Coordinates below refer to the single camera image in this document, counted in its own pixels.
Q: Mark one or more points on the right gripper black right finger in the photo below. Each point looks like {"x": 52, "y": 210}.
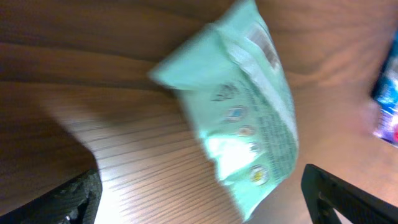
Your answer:
{"x": 326, "y": 195}

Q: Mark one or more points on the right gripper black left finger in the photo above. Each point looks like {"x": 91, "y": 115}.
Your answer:
{"x": 74, "y": 202}

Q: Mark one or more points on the blue oreo cookie pack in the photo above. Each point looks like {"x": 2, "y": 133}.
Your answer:
{"x": 385, "y": 90}

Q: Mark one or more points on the mint green wipes packet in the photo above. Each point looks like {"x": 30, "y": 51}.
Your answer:
{"x": 233, "y": 90}

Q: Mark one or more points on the red purple liner packet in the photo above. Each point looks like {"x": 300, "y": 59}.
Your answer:
{"x": 387, "y": 127}

